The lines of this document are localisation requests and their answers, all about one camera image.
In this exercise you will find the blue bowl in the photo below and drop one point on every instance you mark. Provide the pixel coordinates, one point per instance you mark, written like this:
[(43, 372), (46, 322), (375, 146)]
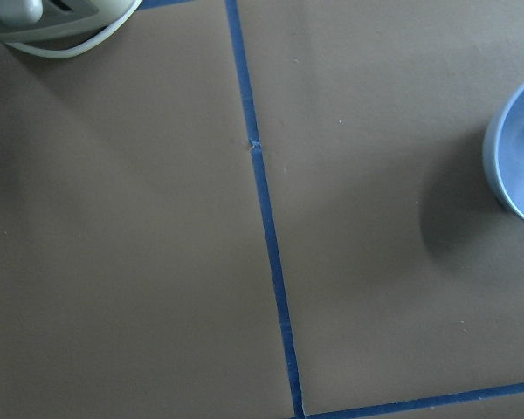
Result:
[(503, 153)]

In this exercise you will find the white toaster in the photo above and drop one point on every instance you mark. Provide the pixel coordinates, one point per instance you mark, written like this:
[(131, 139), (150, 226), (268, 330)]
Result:
[(36, 20)]

